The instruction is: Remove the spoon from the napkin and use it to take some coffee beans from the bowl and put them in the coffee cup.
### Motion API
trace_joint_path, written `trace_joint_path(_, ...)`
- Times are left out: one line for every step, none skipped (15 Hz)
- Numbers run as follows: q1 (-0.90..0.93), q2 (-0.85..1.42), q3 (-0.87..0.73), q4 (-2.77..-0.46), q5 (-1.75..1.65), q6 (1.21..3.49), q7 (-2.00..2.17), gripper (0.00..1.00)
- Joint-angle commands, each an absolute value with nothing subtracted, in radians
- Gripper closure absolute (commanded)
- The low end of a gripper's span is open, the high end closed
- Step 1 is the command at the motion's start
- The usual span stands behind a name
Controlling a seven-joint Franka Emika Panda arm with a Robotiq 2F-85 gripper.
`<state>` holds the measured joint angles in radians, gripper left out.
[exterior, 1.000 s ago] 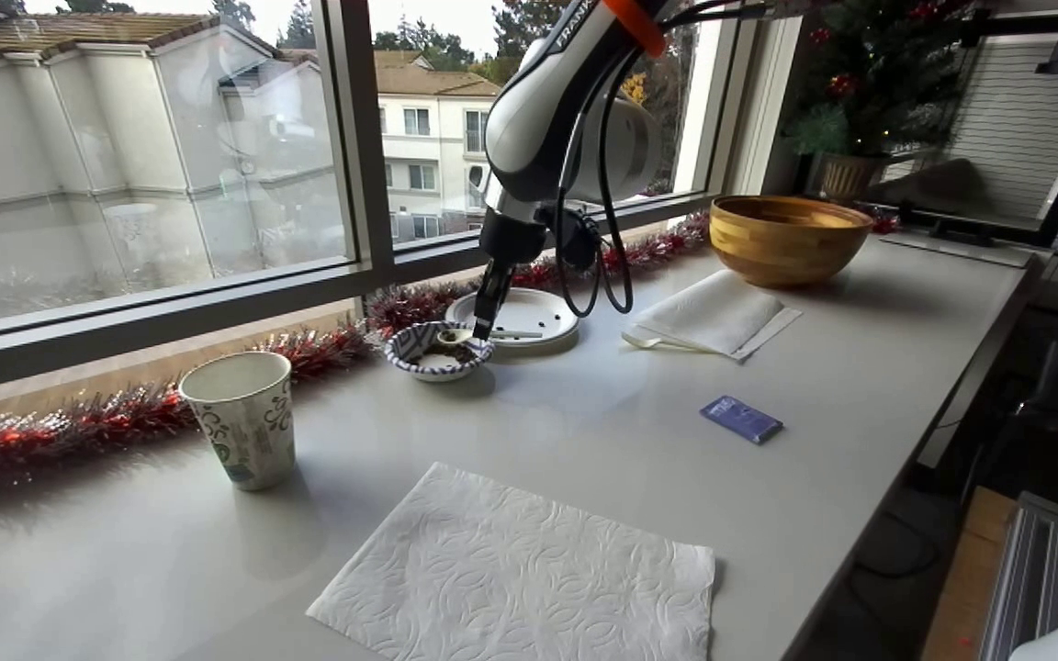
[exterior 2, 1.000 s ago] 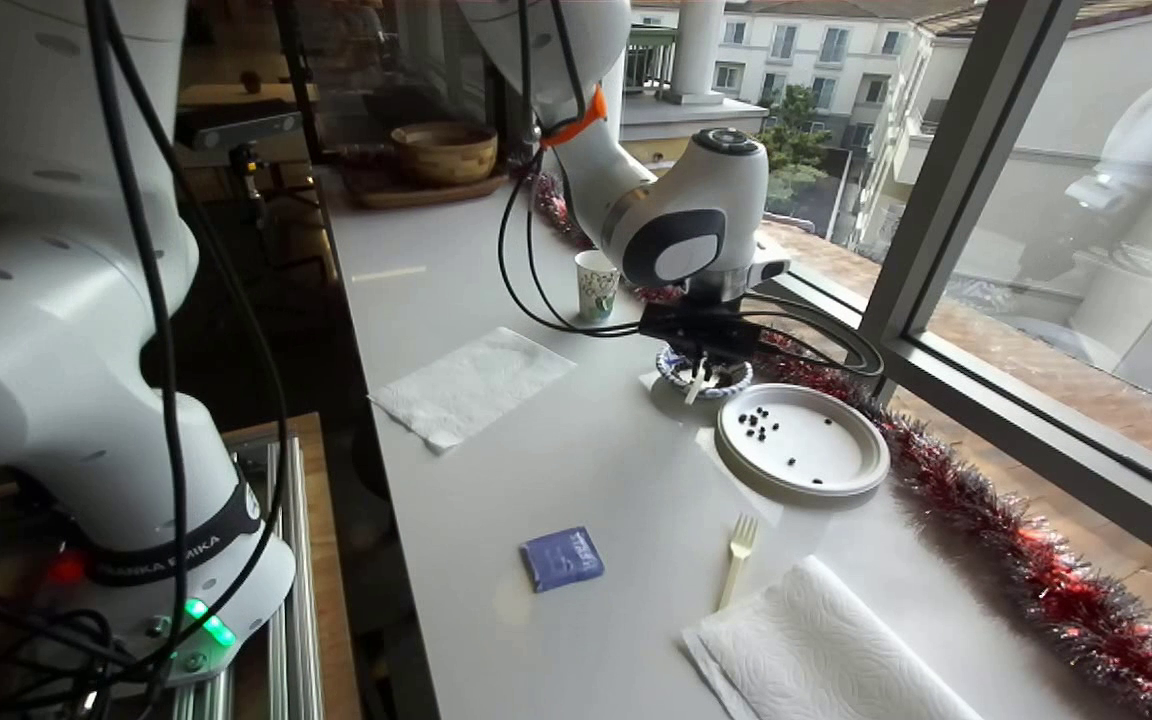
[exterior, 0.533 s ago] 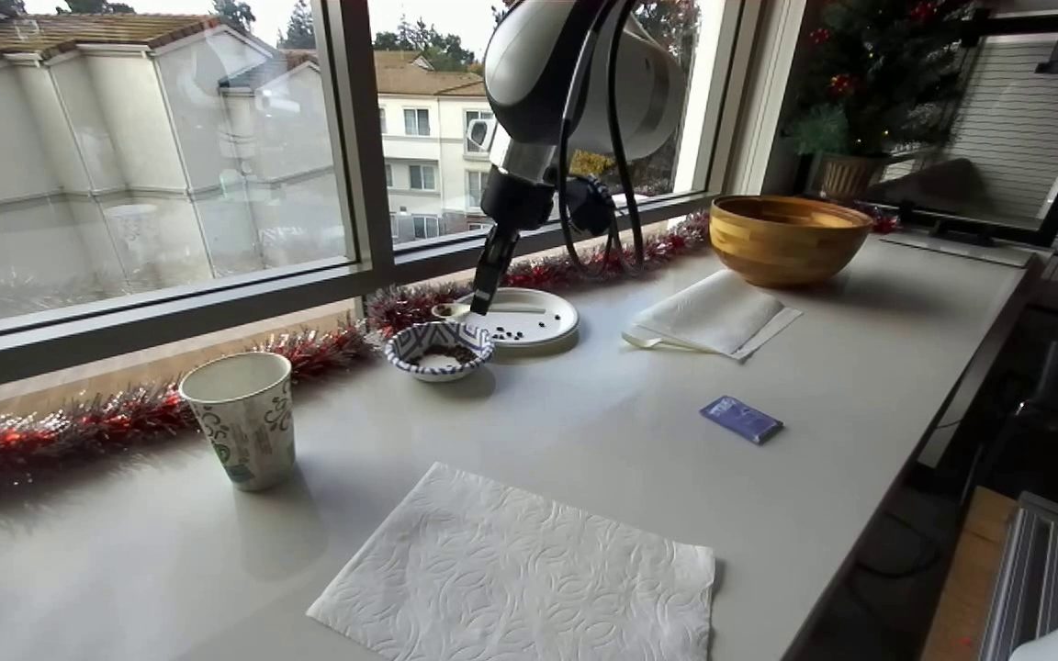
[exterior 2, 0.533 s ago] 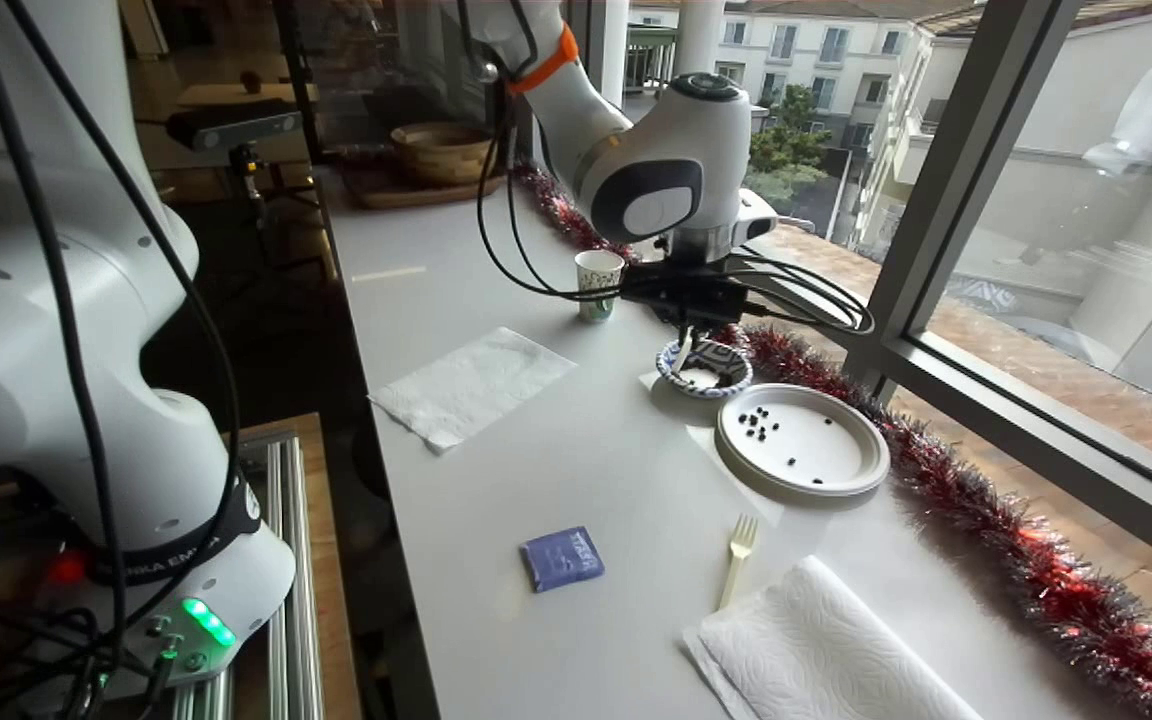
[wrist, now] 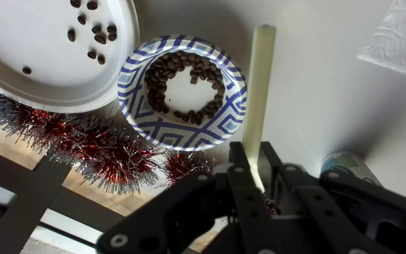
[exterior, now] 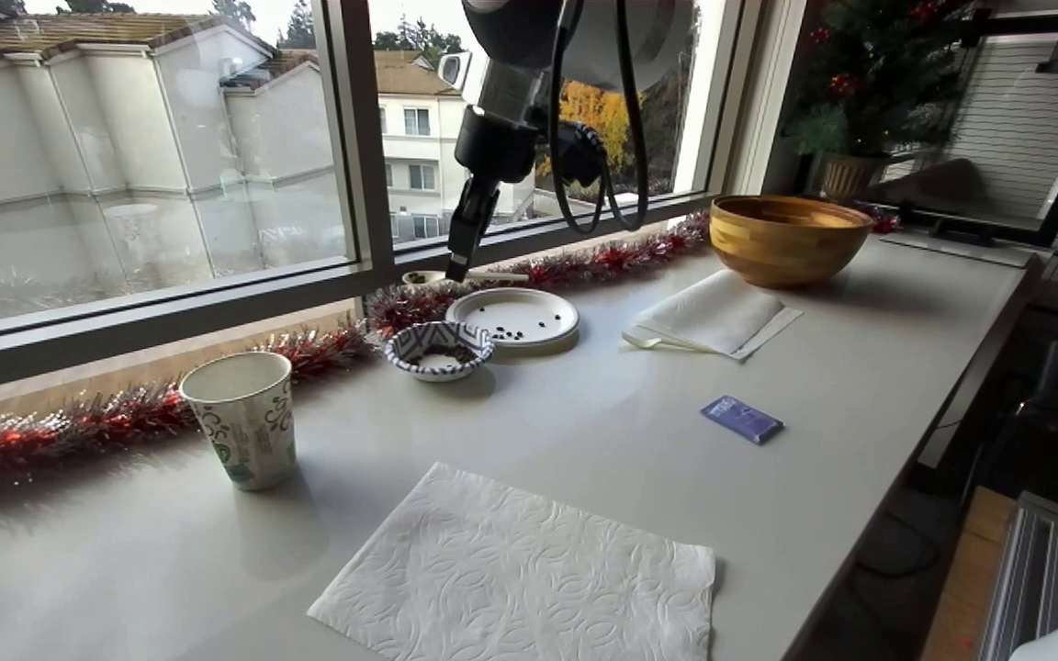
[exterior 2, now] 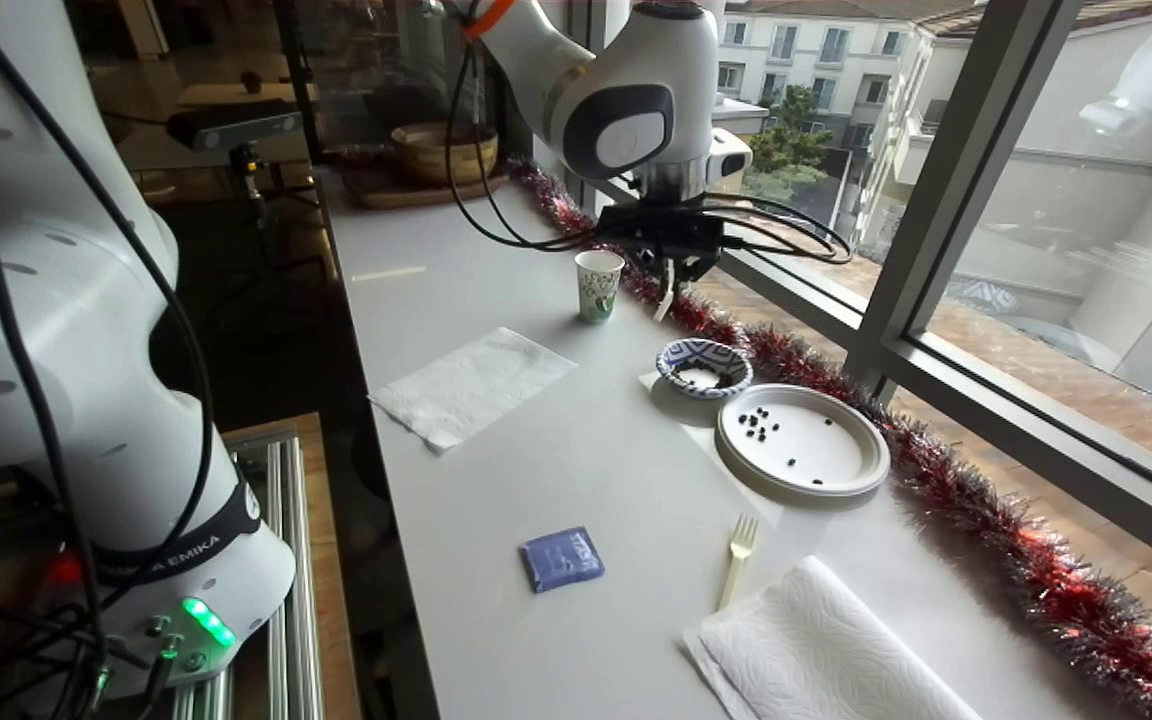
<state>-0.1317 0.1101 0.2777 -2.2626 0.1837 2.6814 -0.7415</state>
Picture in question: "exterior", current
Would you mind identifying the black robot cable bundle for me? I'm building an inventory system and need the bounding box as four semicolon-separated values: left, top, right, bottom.
545;0;657;237

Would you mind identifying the embossed white paper napkin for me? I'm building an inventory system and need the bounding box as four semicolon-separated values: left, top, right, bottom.
306;460;721;661

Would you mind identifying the aluminium profile frame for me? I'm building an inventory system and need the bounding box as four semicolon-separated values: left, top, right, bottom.
976;489;1058;661

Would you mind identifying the red tinsel garland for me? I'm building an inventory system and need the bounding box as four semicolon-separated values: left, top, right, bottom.
0;208;712;506

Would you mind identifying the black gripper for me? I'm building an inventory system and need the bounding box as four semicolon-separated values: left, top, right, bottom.
441;104;545;287

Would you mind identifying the wooden bowl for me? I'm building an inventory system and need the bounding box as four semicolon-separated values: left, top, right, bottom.
705;191;879;295

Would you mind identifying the white round plate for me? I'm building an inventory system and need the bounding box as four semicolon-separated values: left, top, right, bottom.
443;282;585;357

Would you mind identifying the patterned paper cup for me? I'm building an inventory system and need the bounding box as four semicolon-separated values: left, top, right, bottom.
177;347;296;497

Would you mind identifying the potted Christmas tree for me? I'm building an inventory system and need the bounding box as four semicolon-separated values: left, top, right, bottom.
782;0;988;204

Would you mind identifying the blue foil packet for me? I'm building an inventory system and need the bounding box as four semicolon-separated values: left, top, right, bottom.
698;394;786;448

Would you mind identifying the wooden board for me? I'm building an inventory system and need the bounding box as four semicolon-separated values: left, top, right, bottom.
917;484;1021;661

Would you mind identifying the folded white napkin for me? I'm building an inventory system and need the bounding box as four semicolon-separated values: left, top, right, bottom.
621;266;804;367

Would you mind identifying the black cable connector block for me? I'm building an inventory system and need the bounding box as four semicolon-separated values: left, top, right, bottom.
547;117;614;195

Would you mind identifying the grey louvered panel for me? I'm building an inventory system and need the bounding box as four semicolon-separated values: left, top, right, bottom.
894;29;1058;237

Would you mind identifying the blue striped small bowl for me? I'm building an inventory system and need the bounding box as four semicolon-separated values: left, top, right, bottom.
381;319;501;389

